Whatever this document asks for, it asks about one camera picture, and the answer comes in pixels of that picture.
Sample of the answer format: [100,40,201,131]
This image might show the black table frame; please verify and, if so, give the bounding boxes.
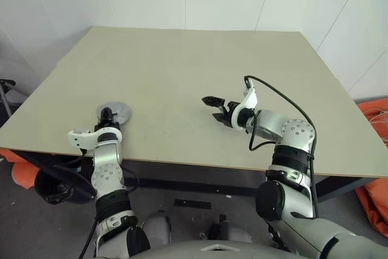
[5,149,367,203]

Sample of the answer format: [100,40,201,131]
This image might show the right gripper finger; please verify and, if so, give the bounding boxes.
[212,112,232,127]
[201,95,227,109]

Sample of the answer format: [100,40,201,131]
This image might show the large orange fabric sheet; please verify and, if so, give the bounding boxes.
[354,98,388,241]

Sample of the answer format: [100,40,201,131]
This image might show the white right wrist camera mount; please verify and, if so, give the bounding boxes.
[232,78,259,130]

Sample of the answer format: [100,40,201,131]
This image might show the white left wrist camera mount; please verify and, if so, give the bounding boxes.
[67,127,122,150]

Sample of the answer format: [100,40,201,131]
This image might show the grey rounded shell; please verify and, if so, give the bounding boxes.
[227,225,252,243]
[142,209,171,246]

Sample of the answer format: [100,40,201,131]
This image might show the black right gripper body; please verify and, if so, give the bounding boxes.
[222,100,243,127]

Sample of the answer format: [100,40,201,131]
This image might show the grey robot torso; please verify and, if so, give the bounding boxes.
[129,238,292,259]

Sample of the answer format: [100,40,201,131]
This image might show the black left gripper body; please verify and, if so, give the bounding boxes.
[93,121,120,133]

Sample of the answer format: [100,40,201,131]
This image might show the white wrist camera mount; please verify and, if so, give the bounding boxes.
[232,78,259,130]
[67,127,122,150]

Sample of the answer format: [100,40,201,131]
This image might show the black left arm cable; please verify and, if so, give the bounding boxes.
[53,148,140,259]

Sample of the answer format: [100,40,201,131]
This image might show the black trash bag bin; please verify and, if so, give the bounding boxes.
[33,169,75,206]

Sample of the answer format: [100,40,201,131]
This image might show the white cord bundle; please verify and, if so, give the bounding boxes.
[363,109,388,147]

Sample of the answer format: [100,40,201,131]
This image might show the grey motor cover circuit board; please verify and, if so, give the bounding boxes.
[96,101,133,123]

